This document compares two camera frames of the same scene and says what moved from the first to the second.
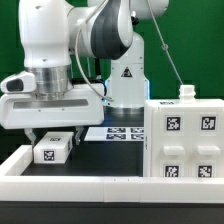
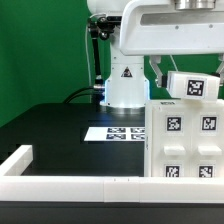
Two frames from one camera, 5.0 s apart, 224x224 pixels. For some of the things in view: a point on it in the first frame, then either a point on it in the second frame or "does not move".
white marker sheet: x=116 y=133 does not move
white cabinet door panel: x=170 y=142 does not move
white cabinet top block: x=53 y=147 to x=194 y=85
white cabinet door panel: x=206 y=142 does not move
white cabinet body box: x=183 y=138 does not move
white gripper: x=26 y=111 to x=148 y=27
